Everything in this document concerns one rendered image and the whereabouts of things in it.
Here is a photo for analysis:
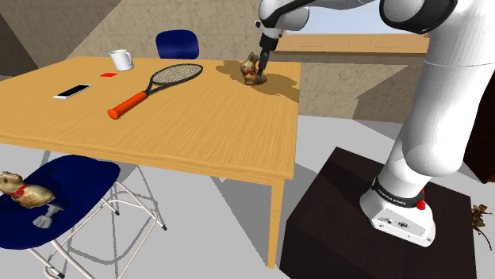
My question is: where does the dark brown wooden cabinet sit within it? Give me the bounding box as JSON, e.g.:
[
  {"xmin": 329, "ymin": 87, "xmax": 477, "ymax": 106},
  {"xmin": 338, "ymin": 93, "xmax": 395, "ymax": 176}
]
[{"xmin": 462, "ymin": 73, "xmax": 495, "ymax": 184}]

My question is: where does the golden bunny figure red ribbon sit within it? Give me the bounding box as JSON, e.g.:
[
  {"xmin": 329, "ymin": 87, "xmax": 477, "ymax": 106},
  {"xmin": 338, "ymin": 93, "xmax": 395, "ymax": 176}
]
[
  {"xmin": 0, "ymin": 171, "xmax": 56, "ymax": 209},
  {"xmin": 240, "ymin": 52, "xmax": 269, "ymax": 86}
]

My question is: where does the black racket with orange handle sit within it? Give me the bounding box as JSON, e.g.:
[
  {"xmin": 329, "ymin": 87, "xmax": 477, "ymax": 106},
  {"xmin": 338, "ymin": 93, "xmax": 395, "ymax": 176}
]
[{"xmin": 107, "ymin": 63, "xmax": 205, "ymax": 120}]

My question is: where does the dark brown robot stand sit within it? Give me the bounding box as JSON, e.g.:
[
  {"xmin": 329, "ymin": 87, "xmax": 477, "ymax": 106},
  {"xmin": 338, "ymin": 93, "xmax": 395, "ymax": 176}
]
[{"xmin": 278, "ymin": 147, "xmax": 478, "ymax": 279}]

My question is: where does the brown dried plant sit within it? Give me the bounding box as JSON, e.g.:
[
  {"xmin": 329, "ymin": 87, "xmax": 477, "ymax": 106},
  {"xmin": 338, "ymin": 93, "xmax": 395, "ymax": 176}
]
[{"xmin": 471, "ymin": 204, "xmax": 494, "ymax": 251}]

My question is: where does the small grey metal tool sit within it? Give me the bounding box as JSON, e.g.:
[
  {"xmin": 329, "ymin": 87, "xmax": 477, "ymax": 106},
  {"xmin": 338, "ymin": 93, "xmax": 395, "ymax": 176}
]
[{"xmin": 32, "ymin": 204, "xmax": 65, "ymax": 229}]

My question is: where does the long wooden ledge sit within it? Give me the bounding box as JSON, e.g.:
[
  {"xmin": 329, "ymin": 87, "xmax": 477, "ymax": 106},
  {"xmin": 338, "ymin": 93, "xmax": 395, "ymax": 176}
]
[{"xmin": 274, "ymin": 32, "xmax": 431, "ymax": 55}]

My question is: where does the white mug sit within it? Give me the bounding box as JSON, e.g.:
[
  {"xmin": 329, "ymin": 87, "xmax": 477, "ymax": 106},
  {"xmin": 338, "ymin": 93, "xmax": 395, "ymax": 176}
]
[{"xmin": 109, "ymin": 48, "xmax": 135, "ymax": 72}]

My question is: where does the blue chair with white legs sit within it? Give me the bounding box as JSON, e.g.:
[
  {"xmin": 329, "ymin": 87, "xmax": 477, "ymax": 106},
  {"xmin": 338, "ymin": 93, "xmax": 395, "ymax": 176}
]
[
  {"xmin": 155, "ymin": 29, "xmax": 201, "ymax": 60},
  {"xmin": 0, "ymin": 154, "xmax": 168, "ymax": 279}
]

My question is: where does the white-edged black smartphone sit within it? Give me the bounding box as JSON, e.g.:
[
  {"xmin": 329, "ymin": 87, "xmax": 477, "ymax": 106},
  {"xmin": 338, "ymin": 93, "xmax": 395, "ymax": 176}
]
[{"xmin": 52, "ymin": 83, "xmax": 94, "ymax": 100}]

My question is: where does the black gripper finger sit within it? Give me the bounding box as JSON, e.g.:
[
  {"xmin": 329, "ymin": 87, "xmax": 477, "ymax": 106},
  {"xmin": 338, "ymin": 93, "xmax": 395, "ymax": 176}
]
[{"xmin": 256, "ymin": 52, "xmax": 271, "ymax": 77}]

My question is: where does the light wooden table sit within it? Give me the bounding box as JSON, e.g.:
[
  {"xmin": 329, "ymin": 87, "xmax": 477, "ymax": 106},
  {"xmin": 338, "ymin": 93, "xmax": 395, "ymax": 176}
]
[{"xmin": 0, "ymin": 55, "xmax": 302, "ymax": 269}]

